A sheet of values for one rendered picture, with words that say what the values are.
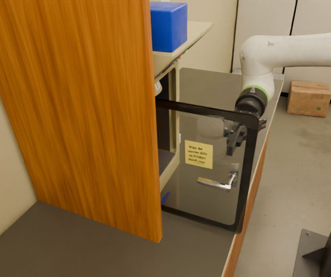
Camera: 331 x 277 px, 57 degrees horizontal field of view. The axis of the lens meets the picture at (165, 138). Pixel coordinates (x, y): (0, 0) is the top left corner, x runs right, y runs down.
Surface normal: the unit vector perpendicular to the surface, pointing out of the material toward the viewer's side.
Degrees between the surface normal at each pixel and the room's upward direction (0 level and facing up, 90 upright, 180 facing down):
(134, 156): 90
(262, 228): 0
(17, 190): 90
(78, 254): 0
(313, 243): 0
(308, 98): 86
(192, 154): 90
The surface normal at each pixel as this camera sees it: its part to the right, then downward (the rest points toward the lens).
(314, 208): -0.04, -0.83
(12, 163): 0.91, 0.20
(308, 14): -0.41, 0.51
